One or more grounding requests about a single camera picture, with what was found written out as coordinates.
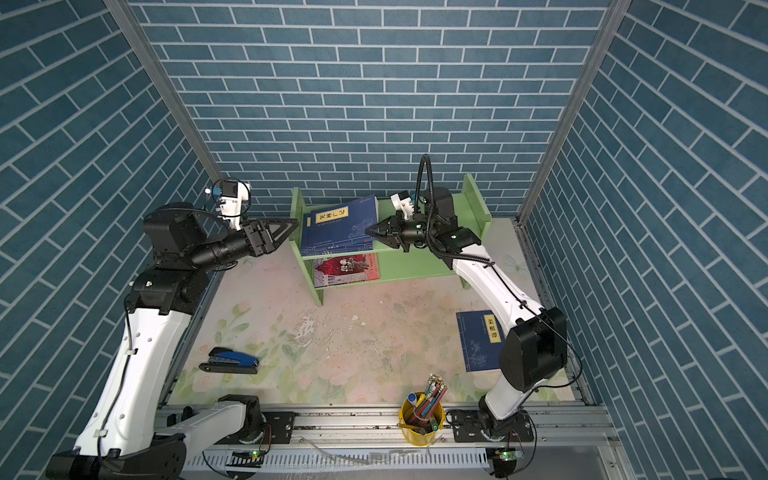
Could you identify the blue book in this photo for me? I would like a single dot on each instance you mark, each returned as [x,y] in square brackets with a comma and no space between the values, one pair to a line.
[339,229]
[481,340]

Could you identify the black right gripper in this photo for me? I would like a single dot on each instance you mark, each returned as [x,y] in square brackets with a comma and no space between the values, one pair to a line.
[398,222]

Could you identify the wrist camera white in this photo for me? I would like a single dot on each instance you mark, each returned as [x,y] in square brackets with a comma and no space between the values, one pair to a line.
[232,201]
[403,202]

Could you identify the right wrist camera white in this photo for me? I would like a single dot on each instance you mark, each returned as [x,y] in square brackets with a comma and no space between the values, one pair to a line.
[403,202]

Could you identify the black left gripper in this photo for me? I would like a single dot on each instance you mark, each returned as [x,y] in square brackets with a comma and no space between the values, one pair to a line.
[257,239]

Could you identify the blue stapler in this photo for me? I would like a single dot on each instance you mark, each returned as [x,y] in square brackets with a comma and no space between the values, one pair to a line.
[227,361]

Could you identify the yellow pen cup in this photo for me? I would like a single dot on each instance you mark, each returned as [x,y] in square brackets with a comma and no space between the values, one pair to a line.
[421,419]

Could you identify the aluminium corner post left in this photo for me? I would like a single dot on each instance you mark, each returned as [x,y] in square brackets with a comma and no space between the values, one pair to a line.
[198,165]

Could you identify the aluminium corner post right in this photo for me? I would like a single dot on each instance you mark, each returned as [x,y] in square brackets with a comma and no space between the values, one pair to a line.
[596,55]

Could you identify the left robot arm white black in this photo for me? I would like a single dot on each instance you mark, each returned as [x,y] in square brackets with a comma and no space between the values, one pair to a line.
[120,440]

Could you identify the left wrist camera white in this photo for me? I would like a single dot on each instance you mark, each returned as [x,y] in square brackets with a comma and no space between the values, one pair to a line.
[232,201]

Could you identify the red pink Hamlet book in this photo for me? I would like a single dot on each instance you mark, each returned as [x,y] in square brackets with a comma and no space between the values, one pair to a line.
[344,270]

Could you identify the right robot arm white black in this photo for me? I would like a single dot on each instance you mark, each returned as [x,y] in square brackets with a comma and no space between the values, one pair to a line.
[534,346]

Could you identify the aluminium corner post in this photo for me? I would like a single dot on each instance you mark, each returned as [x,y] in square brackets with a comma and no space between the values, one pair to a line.
[198,165]
[596,55]

